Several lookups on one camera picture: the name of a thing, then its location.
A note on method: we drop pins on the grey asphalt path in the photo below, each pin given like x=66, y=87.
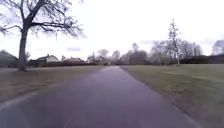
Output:
x=106, y=100

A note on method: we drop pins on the row of bare trees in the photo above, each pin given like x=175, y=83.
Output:
x=140, y=55

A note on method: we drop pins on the large bare tree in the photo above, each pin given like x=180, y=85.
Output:
x=22, y=50

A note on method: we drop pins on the low dark hedge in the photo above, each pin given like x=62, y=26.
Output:
x=66, y=63

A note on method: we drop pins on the grass field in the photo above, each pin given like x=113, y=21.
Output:
x=40, y=80
x=186, y=83

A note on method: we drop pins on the white house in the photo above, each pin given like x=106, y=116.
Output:
x=47, y=59

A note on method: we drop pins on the slim pale bare tree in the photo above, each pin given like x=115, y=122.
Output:
x=174, y=40

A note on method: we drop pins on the dark building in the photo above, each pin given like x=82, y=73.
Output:
x=7, y=60

